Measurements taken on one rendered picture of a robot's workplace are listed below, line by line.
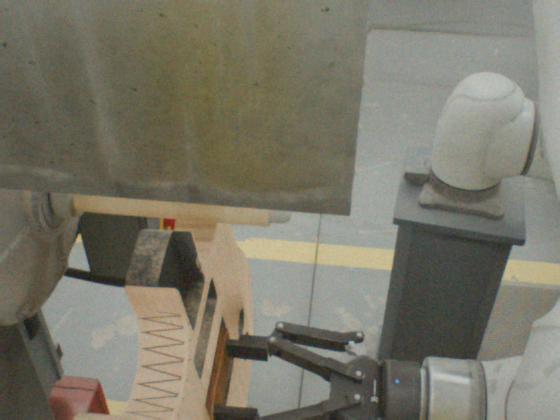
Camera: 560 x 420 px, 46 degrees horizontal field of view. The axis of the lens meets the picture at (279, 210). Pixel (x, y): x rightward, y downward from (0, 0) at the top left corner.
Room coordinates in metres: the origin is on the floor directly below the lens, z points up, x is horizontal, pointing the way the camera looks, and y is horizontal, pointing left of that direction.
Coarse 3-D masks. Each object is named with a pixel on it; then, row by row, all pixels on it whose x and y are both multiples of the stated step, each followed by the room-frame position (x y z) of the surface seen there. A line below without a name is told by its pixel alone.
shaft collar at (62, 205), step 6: (54, 192) 0.47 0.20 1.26; (54, 198) 0.46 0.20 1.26; (60, 198) 0.46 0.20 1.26; (66, 198) 0.46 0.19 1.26; (72, 198) 0.47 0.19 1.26; (54, 204) 0.46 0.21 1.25; (60, 204) 0.46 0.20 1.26; (66, 204) 0.46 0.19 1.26; (72, 204) 0.46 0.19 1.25; (54, 210) 0.46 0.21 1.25; (60, 210) 0.46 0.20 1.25; (66, 210) 0.46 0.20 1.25; (72, 210) 0.46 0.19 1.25; (60, 216) 0.46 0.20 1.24; (66, 216) 0.46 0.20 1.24; (72, 216) 0.46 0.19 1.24; (78, 216) 0.47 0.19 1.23
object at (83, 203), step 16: (80, 208) 0.46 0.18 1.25; (96, 208) 0.46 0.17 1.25; (112, 208) 0.46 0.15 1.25; (128, 208) 0.46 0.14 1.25; (144, 208) 0.46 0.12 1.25; (160, 208) 0.46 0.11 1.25; (176, 208) 0.45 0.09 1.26; (192, 208) 0.45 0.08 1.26; (208, 208) 0.45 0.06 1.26; (224, 208) 0.45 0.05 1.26; (240, 208) 0.45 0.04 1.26; (240, 224) 0.45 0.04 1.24; (256, 224) 0.45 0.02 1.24
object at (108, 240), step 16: (80, 224) 0.68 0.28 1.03; (96, 224) 0.68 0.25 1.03; (112, 224) 0.68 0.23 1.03; (128, 224) 0.67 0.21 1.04; (144, 224) 0.68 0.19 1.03; (160, 224) 0.73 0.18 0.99; (96, 240) 0.68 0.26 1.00; (112, 240) 0.68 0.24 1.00; (128, 240) 0.68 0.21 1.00; (96, 256) 0.68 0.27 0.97; (112, 256) 0.68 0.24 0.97; (128, 256) 0.68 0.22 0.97; (80, 272) 0.70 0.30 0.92; (96, 272) 0.68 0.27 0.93; (112, 272) 0.68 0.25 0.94
